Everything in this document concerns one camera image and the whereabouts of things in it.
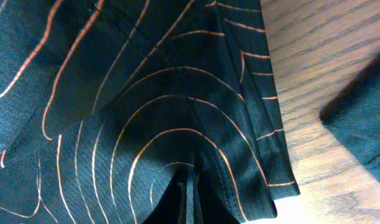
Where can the black jersey with orange lines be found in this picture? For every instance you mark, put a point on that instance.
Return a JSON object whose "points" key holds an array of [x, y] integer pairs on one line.
{"points": [[142, 111]]}

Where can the dark garment at right edge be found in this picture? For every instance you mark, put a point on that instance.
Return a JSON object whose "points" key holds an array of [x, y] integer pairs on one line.
{"points": [[353, 117]]}

